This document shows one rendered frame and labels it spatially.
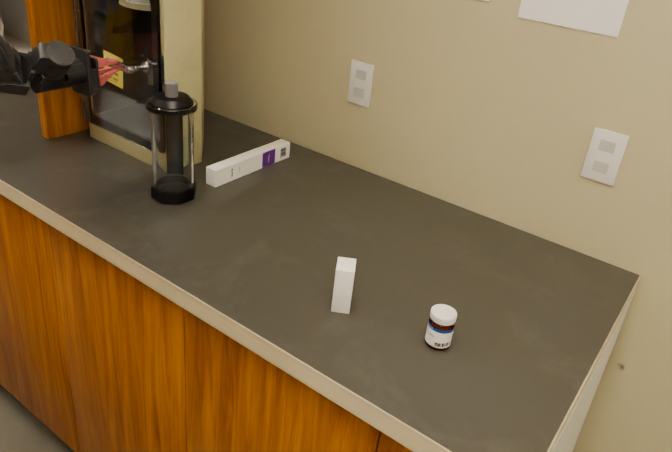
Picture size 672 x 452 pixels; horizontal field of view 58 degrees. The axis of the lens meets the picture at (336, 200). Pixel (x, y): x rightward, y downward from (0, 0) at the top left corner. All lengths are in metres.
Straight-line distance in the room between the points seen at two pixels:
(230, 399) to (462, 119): 0.83
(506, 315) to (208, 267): 0.57
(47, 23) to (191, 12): 0.40
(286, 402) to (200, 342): 0.22
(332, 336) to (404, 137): 0.71
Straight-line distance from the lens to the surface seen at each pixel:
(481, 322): 1.16
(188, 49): 1.52
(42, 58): 1.35
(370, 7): 1.60
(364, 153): 1.69
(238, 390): 1.22
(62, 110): 1.81
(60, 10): 1.75
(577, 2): 1.39
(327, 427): 1.10
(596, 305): 1.31
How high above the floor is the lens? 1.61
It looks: 27 degrees down
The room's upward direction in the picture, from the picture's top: 6 degrees clockwise
